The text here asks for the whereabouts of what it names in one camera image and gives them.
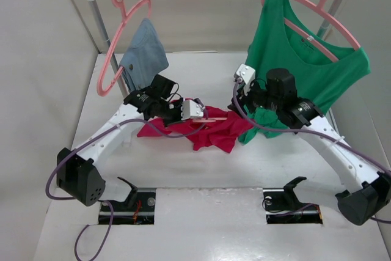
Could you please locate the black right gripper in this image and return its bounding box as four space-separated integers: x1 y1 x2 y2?
227 79 281 119

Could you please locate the pink plastic hanger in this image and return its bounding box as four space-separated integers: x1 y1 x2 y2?
192 117 227 123

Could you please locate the pink red t shirt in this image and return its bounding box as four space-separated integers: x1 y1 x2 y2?
137 106 252 153

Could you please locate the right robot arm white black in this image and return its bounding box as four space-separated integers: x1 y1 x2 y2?
232 64 390 226

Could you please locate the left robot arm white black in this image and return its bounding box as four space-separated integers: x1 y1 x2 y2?
48 75 204 210

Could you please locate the pink hanger with denim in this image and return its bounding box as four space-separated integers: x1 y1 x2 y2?
96 0 153 97

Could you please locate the pink hanger with green top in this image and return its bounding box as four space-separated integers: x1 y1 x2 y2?
249 0 364 67

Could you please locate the green tank top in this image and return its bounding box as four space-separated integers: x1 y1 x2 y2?
238 0 372 145

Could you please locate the blue denim garment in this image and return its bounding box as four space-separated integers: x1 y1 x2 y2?
119 18 169 92

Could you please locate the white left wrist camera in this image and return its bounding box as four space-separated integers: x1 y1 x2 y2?
181 100 204 121

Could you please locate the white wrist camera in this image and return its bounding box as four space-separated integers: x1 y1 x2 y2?
233 64 255 85
181 100 204 121

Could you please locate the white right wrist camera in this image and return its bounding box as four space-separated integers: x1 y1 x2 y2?
233 64 255 85

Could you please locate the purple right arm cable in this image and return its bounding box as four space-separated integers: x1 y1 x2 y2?
232 77 391 224

